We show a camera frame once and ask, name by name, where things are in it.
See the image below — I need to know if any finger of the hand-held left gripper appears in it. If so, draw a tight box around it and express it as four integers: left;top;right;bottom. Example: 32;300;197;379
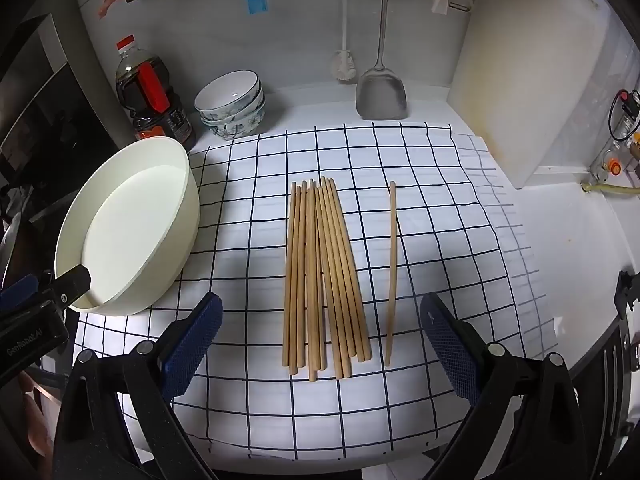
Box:
50;266;93;307
0;271;53;311

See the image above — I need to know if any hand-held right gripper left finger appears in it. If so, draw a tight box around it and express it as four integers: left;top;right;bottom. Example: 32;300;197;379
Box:
52;292;223;480

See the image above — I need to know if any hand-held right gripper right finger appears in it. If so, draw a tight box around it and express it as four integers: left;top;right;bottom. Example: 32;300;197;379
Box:
420;294;588;480

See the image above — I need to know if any large white basin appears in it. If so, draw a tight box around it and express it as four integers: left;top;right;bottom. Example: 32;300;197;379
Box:
54;135;202;317

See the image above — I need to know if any curved wooden chopstick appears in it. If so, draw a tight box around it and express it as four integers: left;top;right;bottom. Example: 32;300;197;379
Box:
383;181;399;367

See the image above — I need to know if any bundle of wooden chopsticks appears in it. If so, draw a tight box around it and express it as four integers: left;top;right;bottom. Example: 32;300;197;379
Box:
281;176;374;383

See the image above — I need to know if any person's left hand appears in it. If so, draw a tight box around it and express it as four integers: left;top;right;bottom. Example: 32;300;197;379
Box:
20;365;63;441

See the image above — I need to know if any dark metal wok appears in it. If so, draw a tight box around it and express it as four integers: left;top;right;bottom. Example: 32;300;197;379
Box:
0;185;38;286

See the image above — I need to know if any white checked cloth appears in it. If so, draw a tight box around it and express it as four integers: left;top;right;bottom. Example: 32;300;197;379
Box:
70;122;561;461

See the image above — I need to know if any dark ribbed panel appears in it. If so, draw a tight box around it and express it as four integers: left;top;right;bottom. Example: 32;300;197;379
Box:
570;310;640;456

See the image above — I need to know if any black clamp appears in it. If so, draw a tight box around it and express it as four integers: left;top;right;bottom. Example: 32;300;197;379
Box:
614;270;640;321

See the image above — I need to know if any dark soy sauce bottle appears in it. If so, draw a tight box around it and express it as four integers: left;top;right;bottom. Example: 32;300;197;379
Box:
115;34;197;153

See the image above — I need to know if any blue patterned white bowl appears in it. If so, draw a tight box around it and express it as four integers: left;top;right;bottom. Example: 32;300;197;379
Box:
201;105;266;141
194;70;262;121
199;92;265;130

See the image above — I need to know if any metal spatula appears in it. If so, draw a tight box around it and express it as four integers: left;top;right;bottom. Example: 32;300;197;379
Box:
356;0;408;122

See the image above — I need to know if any white cutting board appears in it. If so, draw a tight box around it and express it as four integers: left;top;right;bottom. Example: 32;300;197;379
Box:
446;0;623;190

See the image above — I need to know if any gas valve with red knob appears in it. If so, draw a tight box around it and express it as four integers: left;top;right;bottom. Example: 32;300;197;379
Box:
589;87;640;181

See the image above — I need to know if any white dish brush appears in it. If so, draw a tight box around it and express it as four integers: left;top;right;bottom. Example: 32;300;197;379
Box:
330;0;360;83

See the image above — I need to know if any yellow gas hose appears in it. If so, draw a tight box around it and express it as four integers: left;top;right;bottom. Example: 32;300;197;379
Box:
580;180;633;199

